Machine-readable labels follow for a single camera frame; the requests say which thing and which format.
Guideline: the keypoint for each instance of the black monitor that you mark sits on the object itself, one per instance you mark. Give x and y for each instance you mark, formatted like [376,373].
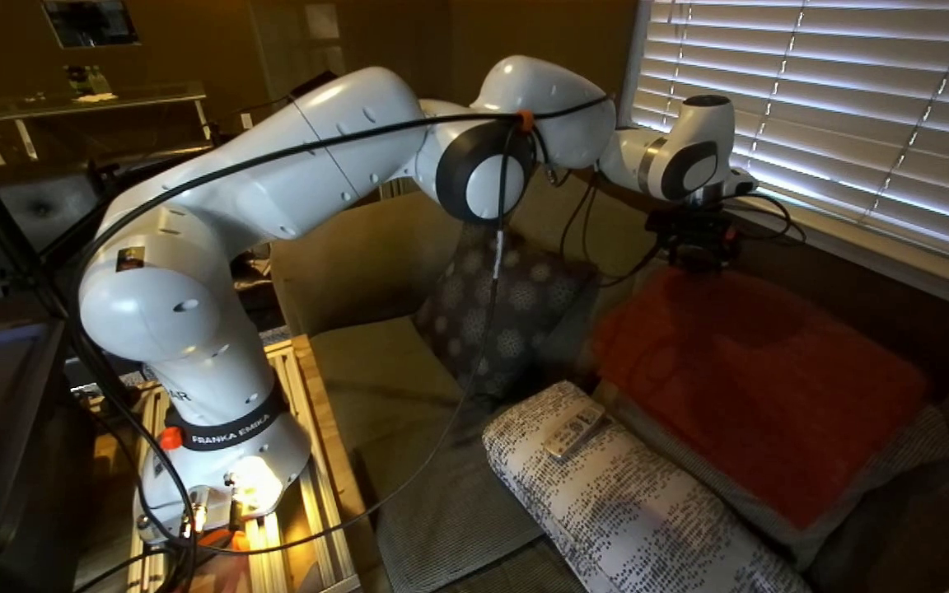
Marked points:
[0,440]

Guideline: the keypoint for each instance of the dark grey floral pillow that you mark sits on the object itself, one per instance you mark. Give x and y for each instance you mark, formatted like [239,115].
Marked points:
[501,317]

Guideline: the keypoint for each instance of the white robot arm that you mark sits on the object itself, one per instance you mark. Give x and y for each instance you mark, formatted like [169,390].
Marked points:
[277,187]

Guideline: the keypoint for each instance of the white window sill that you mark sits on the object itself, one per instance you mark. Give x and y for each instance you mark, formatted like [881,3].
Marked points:
[881,260]

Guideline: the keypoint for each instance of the white window blinds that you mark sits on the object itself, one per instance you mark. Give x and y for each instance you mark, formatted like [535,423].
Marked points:
[857,109]

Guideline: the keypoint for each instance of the light grey remote controller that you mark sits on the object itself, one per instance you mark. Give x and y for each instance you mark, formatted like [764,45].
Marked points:
[574,435]

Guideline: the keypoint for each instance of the orange blanket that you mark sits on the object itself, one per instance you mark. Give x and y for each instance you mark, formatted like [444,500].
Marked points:
[761,385]

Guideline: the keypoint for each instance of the white black-dotted pillow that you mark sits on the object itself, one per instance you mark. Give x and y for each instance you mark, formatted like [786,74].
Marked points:
[628,517]

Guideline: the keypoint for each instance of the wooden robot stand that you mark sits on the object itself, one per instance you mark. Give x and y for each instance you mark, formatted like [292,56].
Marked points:
[310,528]

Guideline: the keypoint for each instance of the beige sofa back cushion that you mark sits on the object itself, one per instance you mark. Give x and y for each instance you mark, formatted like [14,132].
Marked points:
[618,248]

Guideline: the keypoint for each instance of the grey-green sofa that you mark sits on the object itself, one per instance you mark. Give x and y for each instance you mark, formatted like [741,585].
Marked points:
[411,496]

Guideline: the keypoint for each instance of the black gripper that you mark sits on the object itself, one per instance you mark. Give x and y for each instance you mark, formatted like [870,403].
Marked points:
[699,226]

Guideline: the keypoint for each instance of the dark framed picture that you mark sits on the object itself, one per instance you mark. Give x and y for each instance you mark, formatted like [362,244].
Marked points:
[89,23]

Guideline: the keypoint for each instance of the white wall shelf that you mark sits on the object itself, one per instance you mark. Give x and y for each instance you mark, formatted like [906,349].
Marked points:
[89,109]

